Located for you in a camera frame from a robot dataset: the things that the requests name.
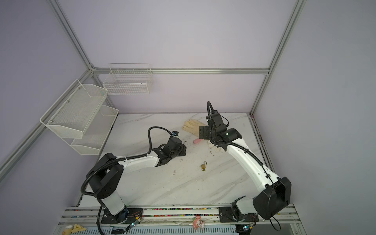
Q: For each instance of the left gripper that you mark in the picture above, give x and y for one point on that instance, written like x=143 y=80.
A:
x=183 y=148

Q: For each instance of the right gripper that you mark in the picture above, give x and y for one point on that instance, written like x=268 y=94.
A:
x=202 y=132

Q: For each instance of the brass padlock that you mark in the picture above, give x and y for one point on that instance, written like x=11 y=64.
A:
x=203 y=166

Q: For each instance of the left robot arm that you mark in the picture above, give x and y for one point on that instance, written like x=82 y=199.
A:
x=103 y=180

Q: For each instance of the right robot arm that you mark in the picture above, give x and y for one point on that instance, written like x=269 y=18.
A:
x=274 y=192

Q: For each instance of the white knit glove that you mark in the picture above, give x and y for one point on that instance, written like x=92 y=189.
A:
x=214 y=149

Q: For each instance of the cream leather glove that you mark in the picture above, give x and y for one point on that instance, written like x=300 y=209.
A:
x=192 y=126

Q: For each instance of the pink toy figure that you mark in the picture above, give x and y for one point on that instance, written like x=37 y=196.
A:
x=198 y=223

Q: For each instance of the white mesh two-tier shelf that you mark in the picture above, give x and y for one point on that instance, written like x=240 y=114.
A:
x=81 y=119

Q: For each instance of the yellow toy figure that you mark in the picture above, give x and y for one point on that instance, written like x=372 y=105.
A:
x=71 y=229

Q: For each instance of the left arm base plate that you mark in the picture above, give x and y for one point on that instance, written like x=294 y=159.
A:
x=127 y=216

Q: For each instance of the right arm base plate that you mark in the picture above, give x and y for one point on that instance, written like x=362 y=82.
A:
x=233 y=215

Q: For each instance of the white wire basket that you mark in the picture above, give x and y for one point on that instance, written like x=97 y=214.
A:
x=129 y=79

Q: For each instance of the aluminium front rail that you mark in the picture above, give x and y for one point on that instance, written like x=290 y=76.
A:
x=178 y=220

